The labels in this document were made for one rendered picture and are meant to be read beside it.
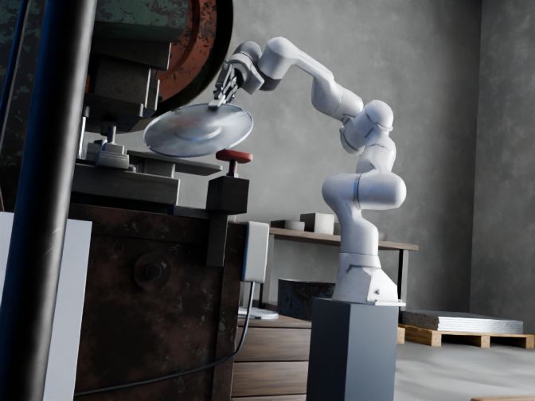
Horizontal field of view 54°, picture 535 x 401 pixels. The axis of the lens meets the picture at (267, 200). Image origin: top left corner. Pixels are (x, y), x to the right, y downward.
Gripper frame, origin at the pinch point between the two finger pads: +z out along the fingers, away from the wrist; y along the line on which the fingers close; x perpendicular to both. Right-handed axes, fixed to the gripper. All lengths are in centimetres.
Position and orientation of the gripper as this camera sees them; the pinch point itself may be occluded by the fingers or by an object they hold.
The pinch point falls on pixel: (216, 103)
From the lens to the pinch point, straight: 153.9
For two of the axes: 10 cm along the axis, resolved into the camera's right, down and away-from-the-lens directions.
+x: 9.7, 0.5, -2.4
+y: -1.0, -7.9, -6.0
